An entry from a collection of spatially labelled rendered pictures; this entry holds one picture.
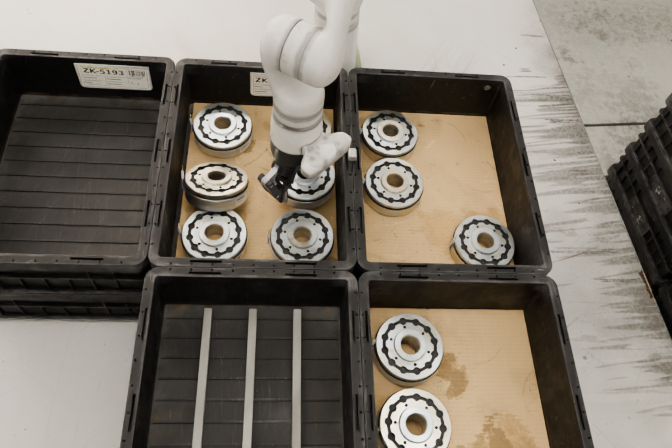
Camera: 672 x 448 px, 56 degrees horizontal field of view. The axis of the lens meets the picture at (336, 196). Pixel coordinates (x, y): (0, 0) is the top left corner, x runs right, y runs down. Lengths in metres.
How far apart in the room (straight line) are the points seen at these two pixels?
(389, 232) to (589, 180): 0.53
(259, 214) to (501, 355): 0.45
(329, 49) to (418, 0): 0.92
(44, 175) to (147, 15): 0.56
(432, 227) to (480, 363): 0.24
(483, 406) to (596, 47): 2.09
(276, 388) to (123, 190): 0.42
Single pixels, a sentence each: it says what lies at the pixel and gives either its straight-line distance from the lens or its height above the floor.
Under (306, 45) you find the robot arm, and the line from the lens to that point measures 0.77.
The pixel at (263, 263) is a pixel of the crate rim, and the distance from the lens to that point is 0.92.
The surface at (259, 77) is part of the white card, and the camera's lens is 1.15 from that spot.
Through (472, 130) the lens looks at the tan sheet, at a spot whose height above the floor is 0.83.
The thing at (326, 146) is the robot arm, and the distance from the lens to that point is 0.90.
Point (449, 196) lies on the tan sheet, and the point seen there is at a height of 0.83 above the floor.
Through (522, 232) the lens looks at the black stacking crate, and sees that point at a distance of 1.08.
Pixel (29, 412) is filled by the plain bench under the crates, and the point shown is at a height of 0.70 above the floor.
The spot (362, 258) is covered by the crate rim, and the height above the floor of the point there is 0.93.
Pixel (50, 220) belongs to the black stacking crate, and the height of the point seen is 0.83.
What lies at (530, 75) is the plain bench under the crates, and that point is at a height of 0.70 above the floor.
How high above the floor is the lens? 1.76
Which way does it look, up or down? 58 degrees down
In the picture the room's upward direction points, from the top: 11 degrees clockwise
